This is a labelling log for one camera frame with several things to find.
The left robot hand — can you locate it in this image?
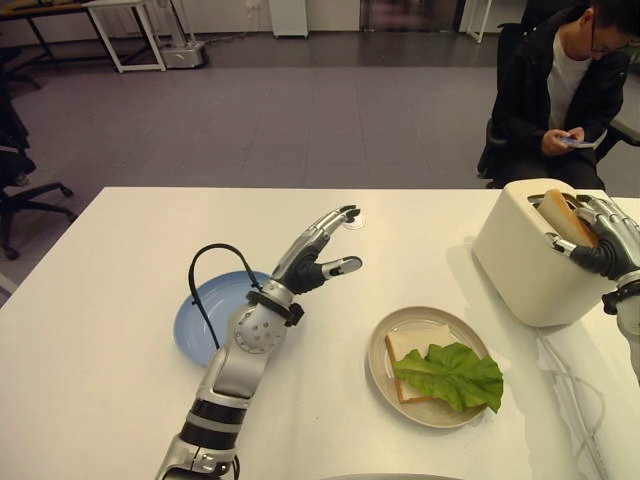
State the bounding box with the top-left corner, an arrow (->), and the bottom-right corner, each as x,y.
270,204 -> 364,297

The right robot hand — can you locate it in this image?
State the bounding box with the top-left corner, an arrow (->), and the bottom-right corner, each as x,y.
546,194 -> 640,282

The bread slice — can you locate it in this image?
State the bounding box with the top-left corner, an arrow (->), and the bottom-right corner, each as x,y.
537,188 -> 600,249
383,323 -> 487,404

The cream toaster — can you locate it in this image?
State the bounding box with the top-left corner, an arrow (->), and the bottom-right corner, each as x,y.
471,177 -> 622,329

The smartphone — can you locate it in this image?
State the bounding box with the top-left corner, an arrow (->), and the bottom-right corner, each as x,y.
558,135 -> 597,151

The blue plate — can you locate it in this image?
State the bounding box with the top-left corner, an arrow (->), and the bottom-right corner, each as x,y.
173,269 -> 274,371

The beige plate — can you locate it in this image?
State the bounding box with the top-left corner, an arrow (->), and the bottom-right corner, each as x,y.
368,305 -> 497,430

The green lettuce leaf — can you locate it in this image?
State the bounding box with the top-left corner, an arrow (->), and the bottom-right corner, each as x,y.
391,342 -> 505,414

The person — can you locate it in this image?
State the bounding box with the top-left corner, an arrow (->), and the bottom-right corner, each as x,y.
491,0 -> 640,191

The white wheeled machine base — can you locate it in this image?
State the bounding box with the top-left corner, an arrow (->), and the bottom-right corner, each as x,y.
161,0 -> 209,70

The black cable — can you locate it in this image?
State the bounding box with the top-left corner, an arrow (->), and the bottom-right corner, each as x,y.
188,243 -> 267,351

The white cord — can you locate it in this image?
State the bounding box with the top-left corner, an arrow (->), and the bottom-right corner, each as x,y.
536,333 -> 619,480

